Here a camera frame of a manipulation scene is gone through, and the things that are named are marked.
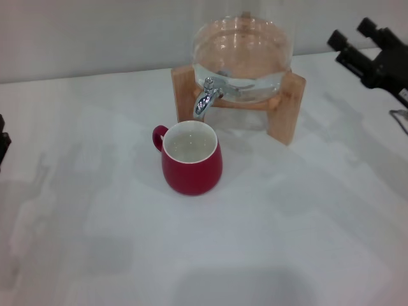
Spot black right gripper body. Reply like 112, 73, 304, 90
366, 41, 408, 108

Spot chrome faucet tap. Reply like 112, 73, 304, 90
194, 76, 242, 118

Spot red ceramic cup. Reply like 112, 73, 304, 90
152, 120, 223, 196

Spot glass water dispenser jar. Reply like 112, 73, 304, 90
193, 0, 296, 105

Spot wooden dispenser stand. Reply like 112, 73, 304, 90
171, 65, 307, 147

